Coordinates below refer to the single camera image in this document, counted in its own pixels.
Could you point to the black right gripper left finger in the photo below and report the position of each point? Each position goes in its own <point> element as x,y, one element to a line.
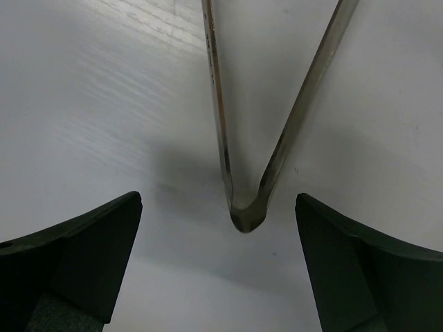
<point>67,277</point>

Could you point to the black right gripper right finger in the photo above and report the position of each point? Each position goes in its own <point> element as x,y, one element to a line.
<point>365,280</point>

